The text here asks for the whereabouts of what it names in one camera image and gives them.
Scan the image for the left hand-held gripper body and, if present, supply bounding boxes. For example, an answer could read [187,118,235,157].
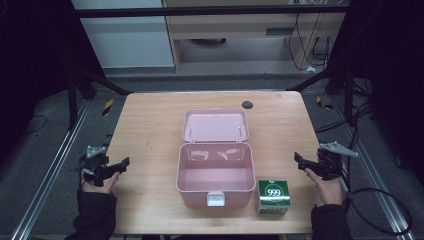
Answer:
[78,145,111,187]

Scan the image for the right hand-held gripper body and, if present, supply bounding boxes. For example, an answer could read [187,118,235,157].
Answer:
[316,141,360,181]

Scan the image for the green and white medicine box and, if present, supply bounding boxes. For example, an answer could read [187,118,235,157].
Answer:
[256,179,292,216]

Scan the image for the pink plastic storage box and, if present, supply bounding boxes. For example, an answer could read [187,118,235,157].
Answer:
[175,108,257,209]

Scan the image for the person's left hand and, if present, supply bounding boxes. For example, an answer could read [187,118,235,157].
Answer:
[80,170,121,196]

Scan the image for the person's right hand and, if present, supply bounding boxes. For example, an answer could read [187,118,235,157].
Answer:
[303,165,348,207]

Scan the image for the yellow and black tape strip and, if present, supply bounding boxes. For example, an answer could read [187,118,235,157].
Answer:
[315,95,335,111]
[101,98,115,117]

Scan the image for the black metal stand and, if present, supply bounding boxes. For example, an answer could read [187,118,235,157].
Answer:
[285,62,356,128]
[64,65,135,131]

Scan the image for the dark curtain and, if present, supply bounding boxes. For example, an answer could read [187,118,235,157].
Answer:
[0,0,107,161]
[328,0,424,188]

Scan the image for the white cabinet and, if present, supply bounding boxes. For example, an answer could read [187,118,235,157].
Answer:
[70,0,176,70]

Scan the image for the light wooden desk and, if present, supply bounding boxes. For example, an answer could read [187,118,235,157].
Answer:
[161,0,352,73]

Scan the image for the aluminium floor rail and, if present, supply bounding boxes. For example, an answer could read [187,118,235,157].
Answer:
[9,99,92,240]
[332,95,416,240]

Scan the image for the black floor cable bundle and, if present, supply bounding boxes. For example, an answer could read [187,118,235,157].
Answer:
[314,102,375,135]

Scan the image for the thin black floor cable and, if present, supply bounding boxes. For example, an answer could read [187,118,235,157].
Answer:
[22,114,48,135]

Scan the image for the black looped cable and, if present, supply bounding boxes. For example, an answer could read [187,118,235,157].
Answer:
[339,179,414,236]

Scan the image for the black hanging cables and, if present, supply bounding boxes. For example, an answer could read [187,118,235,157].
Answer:
[287,12,335,71]

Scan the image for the black horizontal frame bar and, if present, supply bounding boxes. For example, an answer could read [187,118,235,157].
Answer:
[74,4,350,19]

